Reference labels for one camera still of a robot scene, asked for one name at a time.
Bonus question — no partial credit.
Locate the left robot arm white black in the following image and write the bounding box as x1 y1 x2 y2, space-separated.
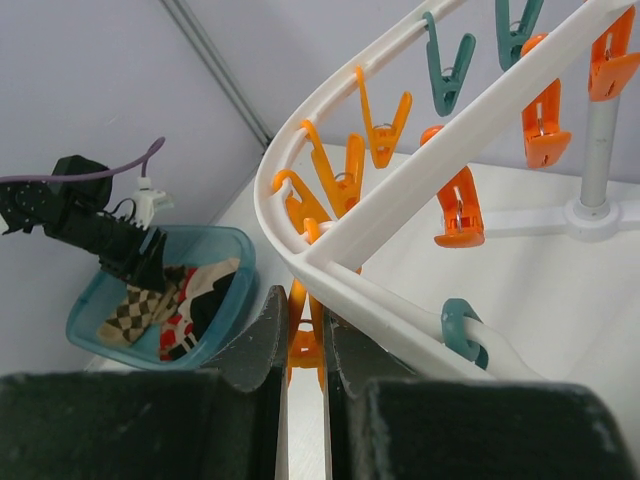
1 176 167 293

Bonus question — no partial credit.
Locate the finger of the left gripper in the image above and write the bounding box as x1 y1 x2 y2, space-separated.
127 228 167 293

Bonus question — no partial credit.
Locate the white round clip hanger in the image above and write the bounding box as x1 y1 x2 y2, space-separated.
254 1 629 381

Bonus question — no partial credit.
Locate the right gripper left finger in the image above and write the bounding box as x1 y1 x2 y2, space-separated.
1 286 288 479

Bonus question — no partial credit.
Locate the teal plastic basket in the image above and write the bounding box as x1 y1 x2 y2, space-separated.
66 226 256 370

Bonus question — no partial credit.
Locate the orange clothes peg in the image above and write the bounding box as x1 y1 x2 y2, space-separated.
272 119 366 241
287 217 334 394

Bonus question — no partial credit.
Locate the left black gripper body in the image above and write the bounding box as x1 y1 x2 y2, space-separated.
44 205 148 275

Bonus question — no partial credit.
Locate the brown checkered sock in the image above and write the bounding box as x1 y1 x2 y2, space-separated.
97 266 187 347

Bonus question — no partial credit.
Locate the beige sock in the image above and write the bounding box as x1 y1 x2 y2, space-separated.
186 257 240 314

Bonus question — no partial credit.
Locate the black striped sock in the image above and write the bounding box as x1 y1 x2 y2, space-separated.
190 273 235 341

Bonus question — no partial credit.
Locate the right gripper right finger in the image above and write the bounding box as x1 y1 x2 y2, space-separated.
323 311 639 479

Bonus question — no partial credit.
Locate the teal clothes peg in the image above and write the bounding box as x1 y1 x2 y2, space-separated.
441 298 489 370

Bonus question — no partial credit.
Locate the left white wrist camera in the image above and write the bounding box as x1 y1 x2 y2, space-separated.
131 177 174 229

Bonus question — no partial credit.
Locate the red white sock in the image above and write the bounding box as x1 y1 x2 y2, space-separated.
158 268 197 362

